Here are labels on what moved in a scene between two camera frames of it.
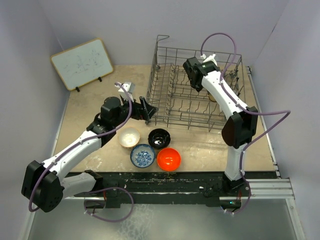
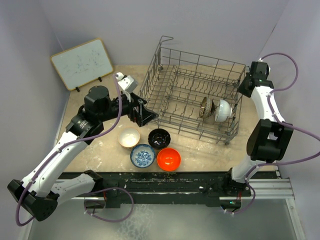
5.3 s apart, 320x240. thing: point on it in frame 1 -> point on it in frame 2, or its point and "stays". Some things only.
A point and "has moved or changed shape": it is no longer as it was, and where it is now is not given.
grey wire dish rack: (180, 104) has moved or changed shape
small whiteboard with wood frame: (81, 64) stays
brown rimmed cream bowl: (211, 97) -> (207, 107)
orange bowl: (168, 159) stays
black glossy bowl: (159, 138) stays
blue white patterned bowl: (142, 155) stays
